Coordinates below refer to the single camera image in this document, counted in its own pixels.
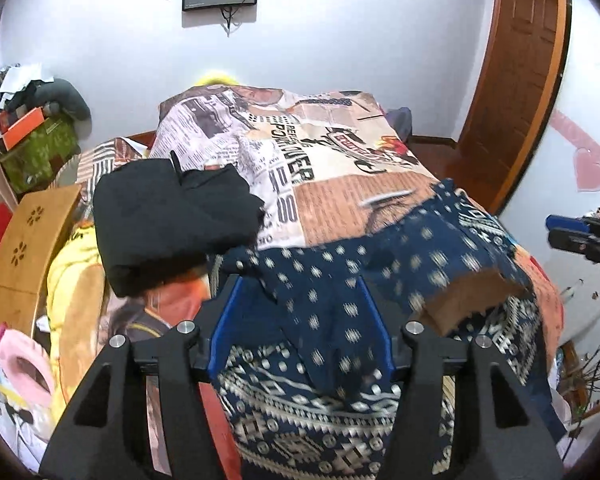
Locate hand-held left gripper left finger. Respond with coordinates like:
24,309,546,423
37,272,246,480

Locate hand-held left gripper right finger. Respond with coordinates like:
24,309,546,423
355,275,566,480

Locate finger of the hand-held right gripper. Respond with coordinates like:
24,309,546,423
548,227,600,276
546,214,600,236

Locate navy patterned hoodie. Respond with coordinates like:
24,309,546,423
207,177,568,480

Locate white wardrobe door pink hearts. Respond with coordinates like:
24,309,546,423
500,0,600,351

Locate black garment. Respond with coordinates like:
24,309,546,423
92,150,266,298

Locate newspaper print bed sheet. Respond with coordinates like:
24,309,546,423
55,82,566,480

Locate brown wooden door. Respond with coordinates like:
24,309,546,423
450,0,573,216

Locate yellow garment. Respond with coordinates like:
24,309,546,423
45,225,106,401

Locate purple grey bag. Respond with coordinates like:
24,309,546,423
385,106,413,141

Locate bamboo lap desk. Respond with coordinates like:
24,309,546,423
0,183,83,338

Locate pile of papers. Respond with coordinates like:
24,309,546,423
0,350,51,471

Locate yellow headboard cushion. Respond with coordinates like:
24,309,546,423
192,71,241,88

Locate orange box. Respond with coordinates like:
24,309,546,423
2,107,46,151

